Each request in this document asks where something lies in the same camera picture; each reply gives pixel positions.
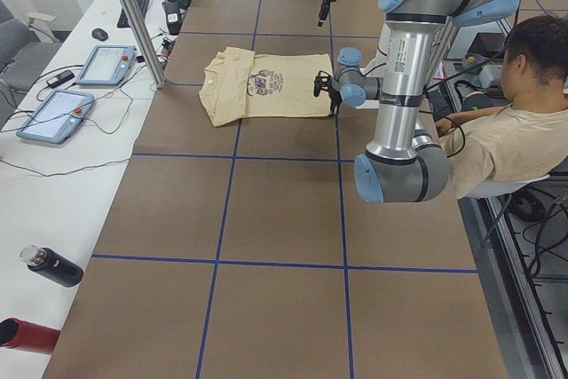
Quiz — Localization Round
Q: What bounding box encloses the cream motorcycle print t-shirt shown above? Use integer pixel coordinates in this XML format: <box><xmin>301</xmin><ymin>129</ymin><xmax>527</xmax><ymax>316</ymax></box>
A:
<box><xmin>199</xmin><ymin>47</ymin><xmax>332</xmax><ymax>127</ymax></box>

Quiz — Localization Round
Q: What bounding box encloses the seated person in beige shirt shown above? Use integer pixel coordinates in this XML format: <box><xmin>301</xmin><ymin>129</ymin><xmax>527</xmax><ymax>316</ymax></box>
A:
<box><xmin>435</xmin><ymin>15</ymin><xmax>567</xmax><ymax>199</ymax></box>

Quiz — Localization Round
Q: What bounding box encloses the brown table cover sheet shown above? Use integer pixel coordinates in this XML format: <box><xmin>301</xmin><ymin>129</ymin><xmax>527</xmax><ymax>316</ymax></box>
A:
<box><xmin>43</xmin><ymin>0</ymin><xmax>568</xmax><ymax>379</ymax></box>

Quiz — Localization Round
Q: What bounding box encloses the white chair seat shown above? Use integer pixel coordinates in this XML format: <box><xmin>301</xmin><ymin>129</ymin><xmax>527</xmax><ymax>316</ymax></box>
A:
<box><xmin>465</xmin><ymin>174</ymin><xmax>550</xmax><ymax>199</ymax></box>

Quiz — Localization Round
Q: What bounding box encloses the black keyboard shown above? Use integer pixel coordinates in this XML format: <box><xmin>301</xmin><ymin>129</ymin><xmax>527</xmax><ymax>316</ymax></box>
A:
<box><xmin>116</xmin><ymin>0</ymin><xmax>154</xmax><ymax>29</ymax></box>

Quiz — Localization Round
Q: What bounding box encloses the far blue teach pendant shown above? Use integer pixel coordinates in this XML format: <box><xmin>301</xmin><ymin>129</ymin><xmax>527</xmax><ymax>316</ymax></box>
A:
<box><xmin>75</xmin><ymin>45</ymin><xmax>136</xmax><ymax>87</ymax></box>

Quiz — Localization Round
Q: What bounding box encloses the blue teach pendant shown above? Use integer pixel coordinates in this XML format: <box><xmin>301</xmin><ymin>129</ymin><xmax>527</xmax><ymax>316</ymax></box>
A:
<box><xmin>75</xmin><ymin>45</ymin><xmax>136</xmax><ymax>87</ymax></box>
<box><xmin>16</xmin><ymin>90</ymin><xmax>95</xmax><ymax>145</ymax></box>

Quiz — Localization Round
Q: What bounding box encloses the black computer mouse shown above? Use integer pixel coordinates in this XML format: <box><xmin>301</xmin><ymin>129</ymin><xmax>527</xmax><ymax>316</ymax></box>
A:
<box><xmin>91</xmin><ymin>28</ymin><xmax>108</xmax><ymax>42</ymax></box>

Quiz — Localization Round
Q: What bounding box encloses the near blue teach pendant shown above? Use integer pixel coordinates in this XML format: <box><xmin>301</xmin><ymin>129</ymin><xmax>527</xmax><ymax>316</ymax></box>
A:
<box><xmin>16</xmin><ymin>90</ymin><xmax>95</xmax><ymax>145</ymax></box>

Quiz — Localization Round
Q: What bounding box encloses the black power adapter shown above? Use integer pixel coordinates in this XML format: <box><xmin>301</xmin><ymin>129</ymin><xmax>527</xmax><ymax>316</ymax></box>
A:
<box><xmin>46</xmin><ymin>70</ymin><xmax>75</xmax><ymax>89</ymax></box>

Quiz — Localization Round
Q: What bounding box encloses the grey office chair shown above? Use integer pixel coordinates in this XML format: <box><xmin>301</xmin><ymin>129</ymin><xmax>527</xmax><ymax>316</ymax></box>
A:
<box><xmin>1</xmin><ymin>2</ymin><xmax>61</xmax><ymax>98</ymax></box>

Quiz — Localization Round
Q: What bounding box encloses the black metal-capped bottle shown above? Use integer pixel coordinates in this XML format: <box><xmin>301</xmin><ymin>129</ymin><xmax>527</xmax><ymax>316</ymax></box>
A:
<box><xmin>20</xmin><ymin>245</ymin><xmax>83</xmax><ymax>288</ymax></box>

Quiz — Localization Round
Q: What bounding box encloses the red cylindrical bottle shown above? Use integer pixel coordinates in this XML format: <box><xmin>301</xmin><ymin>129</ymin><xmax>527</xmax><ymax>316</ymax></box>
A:
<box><xmin>1</xmin><ymin>318</ymin><xmax>60</xmax><ymax>354</ymax></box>

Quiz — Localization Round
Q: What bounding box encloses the aluminium frame post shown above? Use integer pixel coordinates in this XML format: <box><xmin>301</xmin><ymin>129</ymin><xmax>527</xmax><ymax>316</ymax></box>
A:
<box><xmin>119</xmin><ymin>0</ymin><xmax>165</xmax><ymax>89</ymax></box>

